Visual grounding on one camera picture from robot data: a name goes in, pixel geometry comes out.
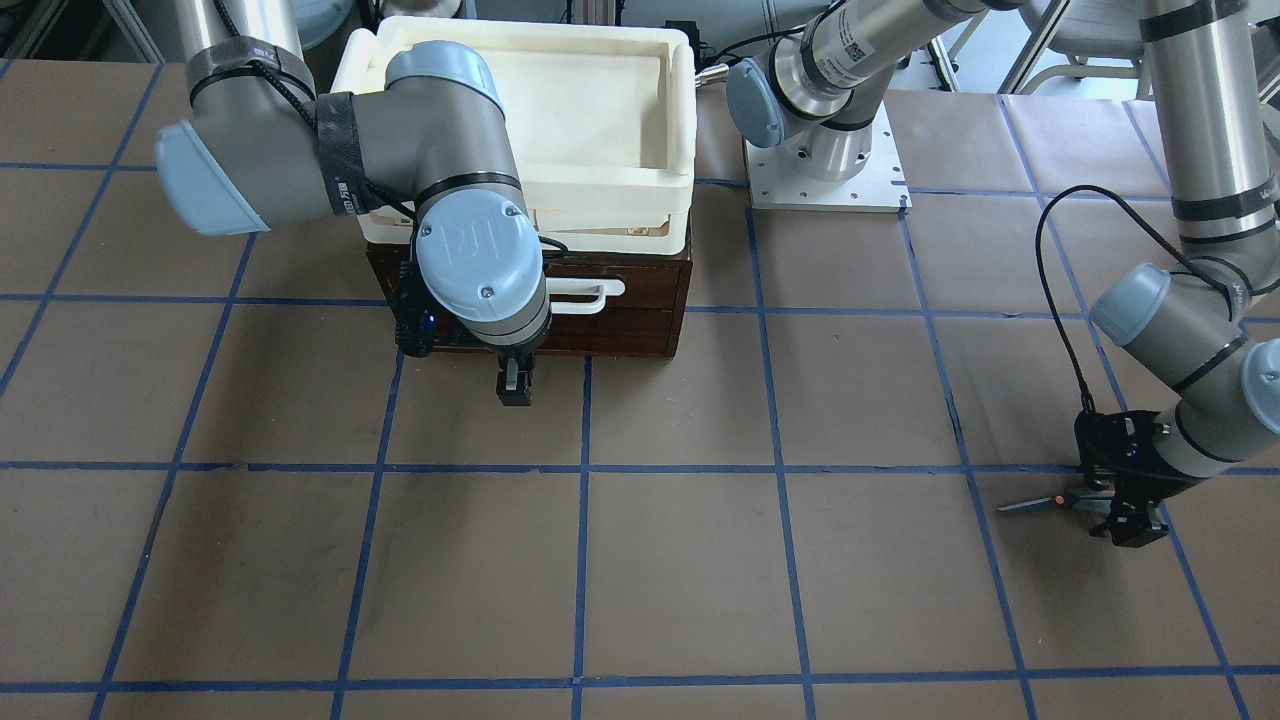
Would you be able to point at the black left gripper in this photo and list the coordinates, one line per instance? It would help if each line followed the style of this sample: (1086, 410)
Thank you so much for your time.
(1150, 487)

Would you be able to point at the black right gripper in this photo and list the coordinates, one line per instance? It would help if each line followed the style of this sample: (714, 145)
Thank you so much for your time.
(513, 358)

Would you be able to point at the grey orange handled scissors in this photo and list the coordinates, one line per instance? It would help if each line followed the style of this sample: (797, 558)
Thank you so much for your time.
(1086, 500)

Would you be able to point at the wooden drawer with white handle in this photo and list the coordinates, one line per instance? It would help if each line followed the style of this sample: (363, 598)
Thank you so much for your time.
(590, 289)

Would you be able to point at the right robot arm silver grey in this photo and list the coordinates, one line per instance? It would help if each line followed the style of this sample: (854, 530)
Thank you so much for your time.
(264, 149)

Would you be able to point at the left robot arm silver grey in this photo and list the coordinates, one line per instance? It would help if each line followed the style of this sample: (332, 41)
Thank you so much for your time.
(825, 79)

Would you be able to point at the dark brown wooden drawer cabinet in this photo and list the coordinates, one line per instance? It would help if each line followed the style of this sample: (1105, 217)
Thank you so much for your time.
(551, 301)

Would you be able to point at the cream white plastic tray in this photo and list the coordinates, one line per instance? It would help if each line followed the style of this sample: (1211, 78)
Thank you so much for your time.
(602, 121)

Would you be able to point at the brown paper mat blue grid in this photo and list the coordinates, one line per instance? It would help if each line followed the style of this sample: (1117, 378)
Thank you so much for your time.
(225, 495)

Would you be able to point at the grey metal arm base plate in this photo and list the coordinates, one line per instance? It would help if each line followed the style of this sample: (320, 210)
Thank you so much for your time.
(826, 165)

